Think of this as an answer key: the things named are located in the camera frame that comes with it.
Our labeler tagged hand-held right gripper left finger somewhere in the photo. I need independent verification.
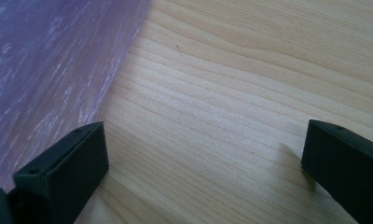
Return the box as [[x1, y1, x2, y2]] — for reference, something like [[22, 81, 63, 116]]
[[12, 120, 110, 224]]

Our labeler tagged purple plastic bag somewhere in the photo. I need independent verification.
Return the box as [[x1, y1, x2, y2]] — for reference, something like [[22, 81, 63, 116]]
[[0, 0, 153, 190]]

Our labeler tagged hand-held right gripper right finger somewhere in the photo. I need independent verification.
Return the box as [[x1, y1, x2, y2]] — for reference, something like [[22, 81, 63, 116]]
[[300, 119, 373, 224]]

